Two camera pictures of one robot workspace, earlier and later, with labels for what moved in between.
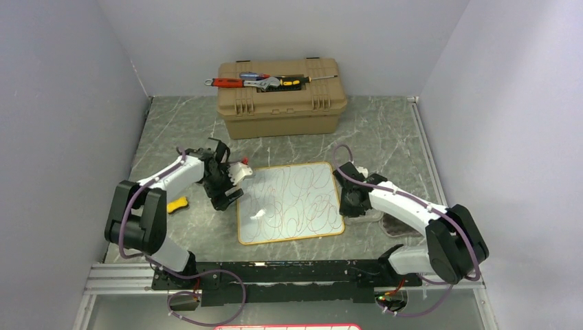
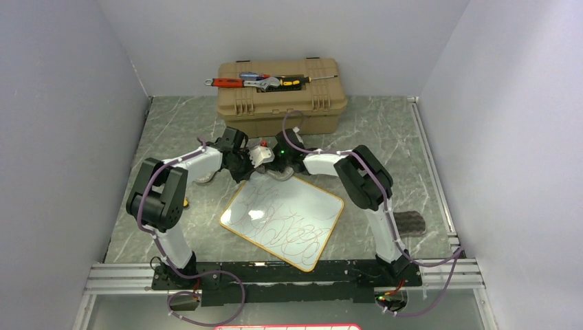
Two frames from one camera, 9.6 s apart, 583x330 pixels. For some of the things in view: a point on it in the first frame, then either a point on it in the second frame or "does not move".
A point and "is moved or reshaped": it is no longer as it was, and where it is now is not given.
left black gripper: x=219 y=199 -> x=239 y=178
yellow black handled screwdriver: x=299 y=81 does not move
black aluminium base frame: x=280 y=283 does not move
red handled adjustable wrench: x=223 y=82 does not move
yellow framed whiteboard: x=290 y=202 is moved or reshaped
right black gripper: x=345 y=210 -> x=275 y=166
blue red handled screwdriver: x=252 y=76 does not move
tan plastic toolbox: x=313 y=108 does not move
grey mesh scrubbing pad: x=370 y=215 -> x=285 y=175
